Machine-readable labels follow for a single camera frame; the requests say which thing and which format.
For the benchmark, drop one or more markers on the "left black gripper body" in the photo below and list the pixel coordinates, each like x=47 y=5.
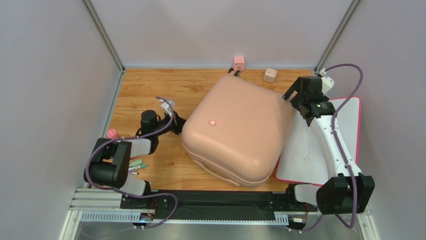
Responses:
x=166 y=122

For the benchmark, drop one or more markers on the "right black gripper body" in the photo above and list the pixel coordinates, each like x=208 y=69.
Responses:
x=295 y=96

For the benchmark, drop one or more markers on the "pink suitcase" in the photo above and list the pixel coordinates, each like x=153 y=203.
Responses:
x=238 y=131

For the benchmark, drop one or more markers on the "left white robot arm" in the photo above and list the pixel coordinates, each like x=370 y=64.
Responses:
x=109 y=166

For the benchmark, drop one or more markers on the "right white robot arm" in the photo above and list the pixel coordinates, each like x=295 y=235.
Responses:
x=348 y=190

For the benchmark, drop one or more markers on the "white board pink edge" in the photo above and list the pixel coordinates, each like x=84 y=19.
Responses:
x=302 y=160

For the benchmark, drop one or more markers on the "green marker pens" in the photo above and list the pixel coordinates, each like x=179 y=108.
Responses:
x=136 y=165

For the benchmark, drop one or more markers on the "pink capped bottle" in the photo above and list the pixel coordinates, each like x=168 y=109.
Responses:
x=112 y=134

